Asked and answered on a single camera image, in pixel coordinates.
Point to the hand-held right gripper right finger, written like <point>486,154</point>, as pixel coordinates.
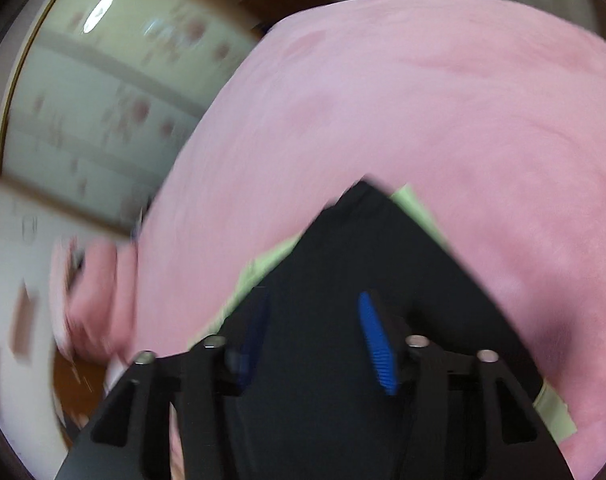
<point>378,345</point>

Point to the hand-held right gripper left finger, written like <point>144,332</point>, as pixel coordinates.
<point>253,332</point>

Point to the pink folded quilt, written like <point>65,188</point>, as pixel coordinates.
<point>100,290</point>

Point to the green and black hooded jacket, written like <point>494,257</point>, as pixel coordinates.
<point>363,250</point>

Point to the pink bed blanket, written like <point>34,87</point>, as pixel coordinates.
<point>383,110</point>

